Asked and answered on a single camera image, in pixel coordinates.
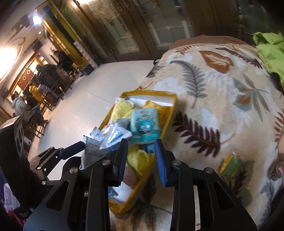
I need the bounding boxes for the yellow cardboard box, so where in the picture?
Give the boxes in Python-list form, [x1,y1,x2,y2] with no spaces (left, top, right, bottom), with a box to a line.
[98,89,178,215]

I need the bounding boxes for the white printed packet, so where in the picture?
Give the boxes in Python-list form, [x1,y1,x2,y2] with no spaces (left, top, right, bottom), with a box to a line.
[81,127,111,170]

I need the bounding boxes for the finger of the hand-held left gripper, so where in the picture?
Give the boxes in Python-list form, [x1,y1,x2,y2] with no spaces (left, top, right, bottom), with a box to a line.
[39,156,82,189]
[28,141,86,172]

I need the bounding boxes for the yellow cloth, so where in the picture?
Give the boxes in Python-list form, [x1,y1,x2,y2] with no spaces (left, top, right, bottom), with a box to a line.
[127,149,154,177]

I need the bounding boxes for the wooden glass door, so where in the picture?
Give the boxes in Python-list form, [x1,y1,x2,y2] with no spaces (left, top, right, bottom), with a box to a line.
[73,0,222,65]

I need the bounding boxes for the white blue-striped desiccant packet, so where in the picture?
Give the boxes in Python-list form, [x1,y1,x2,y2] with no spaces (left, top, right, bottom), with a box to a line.
[99,119,133,152]

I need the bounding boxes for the wooden chair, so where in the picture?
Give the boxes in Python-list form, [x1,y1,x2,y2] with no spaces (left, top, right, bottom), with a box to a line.
[28,111,49,139]
[50,67,72,100]

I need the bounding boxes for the teal cartoon tissue pack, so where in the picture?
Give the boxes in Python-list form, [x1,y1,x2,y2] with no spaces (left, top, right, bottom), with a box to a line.
[129,108,161,145]

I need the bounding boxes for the row of printed cartons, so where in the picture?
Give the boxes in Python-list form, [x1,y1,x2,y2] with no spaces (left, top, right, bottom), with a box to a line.
[73,41,99,68]

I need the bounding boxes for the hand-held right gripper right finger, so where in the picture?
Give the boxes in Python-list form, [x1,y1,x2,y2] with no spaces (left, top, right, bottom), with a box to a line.
[154,138,258,231]

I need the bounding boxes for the leaf-printed blanket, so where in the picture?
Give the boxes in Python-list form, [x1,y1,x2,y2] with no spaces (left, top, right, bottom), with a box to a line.
[109,36,284,231]

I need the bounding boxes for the lime green jacket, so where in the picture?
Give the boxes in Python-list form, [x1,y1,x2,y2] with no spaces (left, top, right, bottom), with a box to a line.
[253,32,284,87]

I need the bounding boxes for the green and yellow packet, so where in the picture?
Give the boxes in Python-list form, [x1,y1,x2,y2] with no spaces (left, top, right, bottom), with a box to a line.
[219,152,241,176]

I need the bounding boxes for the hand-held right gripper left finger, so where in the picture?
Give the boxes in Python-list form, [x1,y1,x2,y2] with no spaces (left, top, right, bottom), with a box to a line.
[23,138,129,231]

